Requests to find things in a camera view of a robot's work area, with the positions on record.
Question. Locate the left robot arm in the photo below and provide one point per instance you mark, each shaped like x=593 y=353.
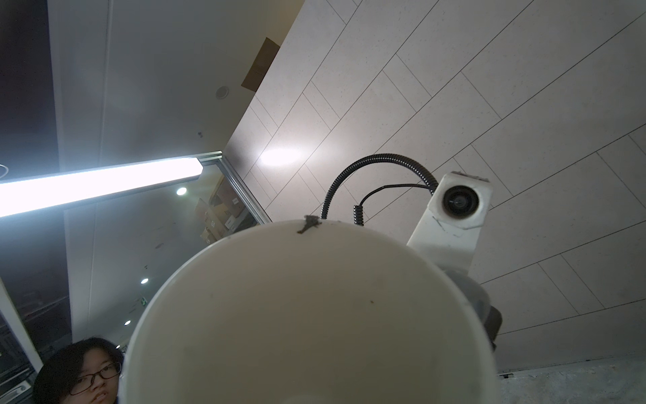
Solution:
x=489 y=316

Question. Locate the person's head with glasses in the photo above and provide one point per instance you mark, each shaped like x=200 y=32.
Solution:
x=84 y=372

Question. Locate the left corner metal profile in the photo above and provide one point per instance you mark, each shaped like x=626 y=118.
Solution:
x=218 y=159

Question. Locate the ceiling tube light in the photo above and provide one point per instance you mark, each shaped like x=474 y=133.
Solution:
x=33 y=194

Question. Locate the grey mug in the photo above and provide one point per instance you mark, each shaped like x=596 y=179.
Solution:
x=282 y=313

